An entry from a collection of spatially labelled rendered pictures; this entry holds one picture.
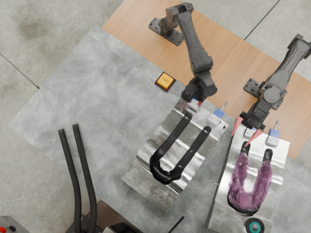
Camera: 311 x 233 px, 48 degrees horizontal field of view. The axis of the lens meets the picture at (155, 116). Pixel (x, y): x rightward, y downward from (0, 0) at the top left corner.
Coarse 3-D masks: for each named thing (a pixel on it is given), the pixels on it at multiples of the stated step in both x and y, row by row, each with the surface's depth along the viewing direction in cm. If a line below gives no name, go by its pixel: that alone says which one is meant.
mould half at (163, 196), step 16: (176, 112) 167; (192, 112) 166; (208, 112) 166; (160, 128) 165; (192, 128) 165; (144, 144) 158; (160, 144) 160; (176, 144) 162; (208, 144) 163; (144, 160) 157; (160, 160) 156; (176, 160) 157; (192, 160) 160; (144, 176) 162; (192, 176) 155; (144, 192) 160; (160, 192) 160; (176, 192) 160; (160, 208) 158
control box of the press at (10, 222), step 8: (0, 216) 128; (8, 216) 135; (0, 224) 121; (8, 224) 126; (16, 224) 133; (72, 224) 238; (88, 224) 238; (0, 232) 112; (8, 232) 119; (16, 232) 125; (24, 232) 131; (72, 232) 237; (96, 232) 236
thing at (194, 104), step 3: (192, 99) 162; (195, 99) 163; (192, 102) 162; (195, 102) 162; (189, 105) 164; (192, 105) 162; (195, 105) 161; (201, 105) 165; (192, 108) 166; (195, 108) 161; (198, 108) 163
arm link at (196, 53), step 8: (168, 8) 146; (176, 8) 141; (192, 8) 141; (168, 16) 148; (176, 16) 141; (184, 16) 141; (184, 24) 141; (192, 24) 141; (184, 32) 141; (192, 32) 140; (192, 40) 140; (192, 48) 140; (200, 48) 140; (192, 56) 140; (200, 56) 140; (208, 56) 140; (200, 64) 140; (208, 64) 141
